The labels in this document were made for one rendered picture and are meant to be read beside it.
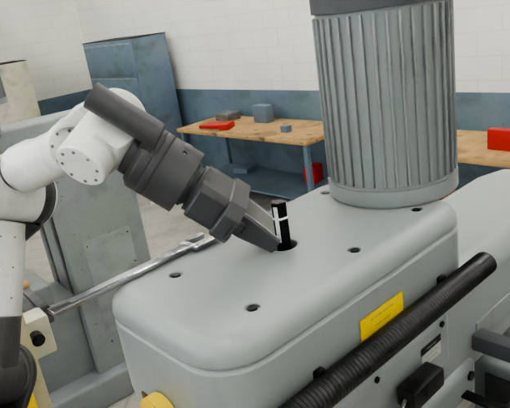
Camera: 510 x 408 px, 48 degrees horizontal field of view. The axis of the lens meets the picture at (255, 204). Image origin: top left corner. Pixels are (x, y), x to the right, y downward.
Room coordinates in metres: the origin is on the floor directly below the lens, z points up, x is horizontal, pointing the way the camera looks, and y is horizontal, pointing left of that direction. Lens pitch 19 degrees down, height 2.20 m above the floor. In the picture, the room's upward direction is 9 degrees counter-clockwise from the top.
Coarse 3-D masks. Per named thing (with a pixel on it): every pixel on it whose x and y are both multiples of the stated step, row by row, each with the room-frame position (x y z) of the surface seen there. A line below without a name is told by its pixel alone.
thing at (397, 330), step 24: (480, 264) 0.72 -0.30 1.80; (432, 288) 0.67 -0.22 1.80; (456, 288) 0.67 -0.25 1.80; (408, 312) 0.62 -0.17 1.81; (432, 312) 0.62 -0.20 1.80; (384, 336) 0.57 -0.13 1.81; (408, 336) 0.59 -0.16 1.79; (360, 360) 0.54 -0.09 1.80; (384, 360) 0.55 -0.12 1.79; (312, 384) 0.51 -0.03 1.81; (336, 384) 0.51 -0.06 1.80
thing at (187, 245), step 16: (192, 240) 0.75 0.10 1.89; (208, 240) 0.73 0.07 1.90; (160, 256) 0.70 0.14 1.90; (176, 256) 0.70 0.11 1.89; (128, 272) 0.67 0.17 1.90; (144, 272) 0.67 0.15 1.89; (96, 288) 0.63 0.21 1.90; (112, 288) 0.64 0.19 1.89; (64, 304) 0.60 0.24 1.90; (80, 304) 0.61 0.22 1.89
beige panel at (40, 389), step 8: (24, 320) 2.08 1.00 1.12; (24, 328) 2.07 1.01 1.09; (24, 336) 2.06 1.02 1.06; (24, 344) 2.06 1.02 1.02; (32, 352) 2.07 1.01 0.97; (40, 376) 2.07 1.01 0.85; (40, 384) 2.06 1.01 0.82; (32, 392) 2.04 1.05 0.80; (40, 392) 2.06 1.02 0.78; (32, 400) 2.03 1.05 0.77; (40, 400) 2.05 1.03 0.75; (48, 400) 2.07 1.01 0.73
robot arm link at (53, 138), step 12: (132, 96) 0.74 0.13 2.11; (84, 108) 0.76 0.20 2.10; (144, 108) 0.74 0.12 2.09; (60, 120) 0.78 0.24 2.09; (72, 120) 0.77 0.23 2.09; (48, 132) 0.77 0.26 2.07; (60, 132) 0.76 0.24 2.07; (48, 144) 0.74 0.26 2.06; (60, 144) 0.75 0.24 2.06; (48, 156) 0.74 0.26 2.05; (60, 168) 0.74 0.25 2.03
